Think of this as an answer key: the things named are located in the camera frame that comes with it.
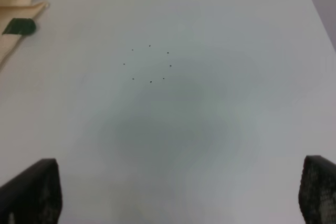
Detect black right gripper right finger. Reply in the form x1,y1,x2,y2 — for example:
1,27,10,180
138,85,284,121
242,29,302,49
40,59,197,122
298,155,335,224

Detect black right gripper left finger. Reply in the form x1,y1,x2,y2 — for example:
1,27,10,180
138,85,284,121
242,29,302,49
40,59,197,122
1,158,62,223

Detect white linen bag green handles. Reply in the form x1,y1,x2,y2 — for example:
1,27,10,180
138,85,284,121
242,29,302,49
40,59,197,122
1,0,48,62

